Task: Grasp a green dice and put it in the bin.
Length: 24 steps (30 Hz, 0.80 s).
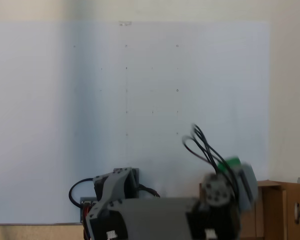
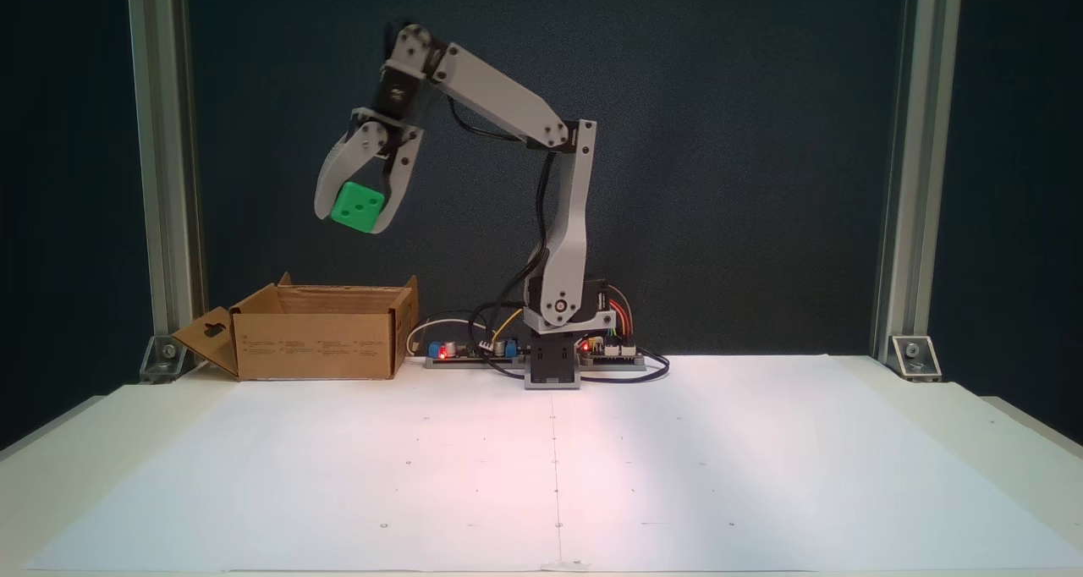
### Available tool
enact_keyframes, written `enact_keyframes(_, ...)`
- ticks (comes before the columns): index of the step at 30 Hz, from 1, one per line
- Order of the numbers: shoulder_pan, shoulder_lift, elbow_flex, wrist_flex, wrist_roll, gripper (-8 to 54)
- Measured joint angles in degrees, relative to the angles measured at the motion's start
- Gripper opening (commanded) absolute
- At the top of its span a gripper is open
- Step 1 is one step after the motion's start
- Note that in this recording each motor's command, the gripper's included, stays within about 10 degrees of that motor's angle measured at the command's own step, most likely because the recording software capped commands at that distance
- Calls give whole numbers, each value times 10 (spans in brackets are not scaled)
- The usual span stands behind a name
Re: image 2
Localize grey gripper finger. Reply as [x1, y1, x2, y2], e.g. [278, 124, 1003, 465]
[372, 127, 426, 236]
[314, 110, 392, 223]

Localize green dice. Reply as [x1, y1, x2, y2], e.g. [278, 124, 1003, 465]
[329, 181, 388, 235]

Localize open cardboard box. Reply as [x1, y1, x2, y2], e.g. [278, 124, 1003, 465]
[173, 273, 421, 382]

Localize circuit board with blue parts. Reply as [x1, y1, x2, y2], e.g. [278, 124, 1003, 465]
[426, 336, 527, 369]

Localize circuit board with jumper pins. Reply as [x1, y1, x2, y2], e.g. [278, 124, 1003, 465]
[580, 333, 646, 369]

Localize white cable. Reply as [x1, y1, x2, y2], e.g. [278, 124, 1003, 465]
[406, 315, 492, 358]

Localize yellow wire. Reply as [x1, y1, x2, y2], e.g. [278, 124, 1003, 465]
[478, 308, 524, 349]

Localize aluminium frame post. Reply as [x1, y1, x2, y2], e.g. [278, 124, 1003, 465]
[125, 0, 208, 362]
[870, 0, 965, 362]

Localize coloured jumper wire bundle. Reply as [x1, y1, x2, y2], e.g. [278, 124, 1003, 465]
[602, 284, 635, 341]

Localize metal corner bracket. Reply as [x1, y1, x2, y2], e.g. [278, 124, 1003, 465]
[888, 334, 943, 382]
[140, 334, 189, 383]

